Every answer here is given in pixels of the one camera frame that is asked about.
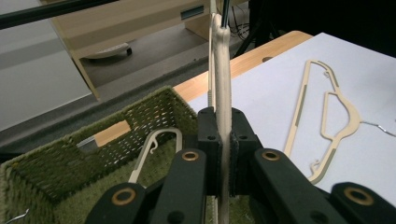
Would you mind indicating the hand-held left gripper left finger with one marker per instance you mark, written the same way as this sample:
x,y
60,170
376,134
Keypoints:
x,y
213,155

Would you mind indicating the black curtain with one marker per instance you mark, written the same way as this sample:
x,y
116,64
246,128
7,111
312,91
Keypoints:
x,y
342,18

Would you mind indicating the white table sheet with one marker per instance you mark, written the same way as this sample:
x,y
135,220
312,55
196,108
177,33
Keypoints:
x,y
264,93

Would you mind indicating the black horizontal bar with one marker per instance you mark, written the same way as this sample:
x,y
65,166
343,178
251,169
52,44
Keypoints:
x,y
46,11

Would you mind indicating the light wooden cabinet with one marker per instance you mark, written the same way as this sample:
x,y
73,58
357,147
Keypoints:
x,y
124,21

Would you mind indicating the black stand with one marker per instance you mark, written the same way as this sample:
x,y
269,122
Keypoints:
x,y
225,12

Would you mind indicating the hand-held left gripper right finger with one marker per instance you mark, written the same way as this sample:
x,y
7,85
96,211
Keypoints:
x,y
239,146

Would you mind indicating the green woven basket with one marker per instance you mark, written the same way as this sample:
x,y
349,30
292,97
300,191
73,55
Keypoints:
x,y
46,168

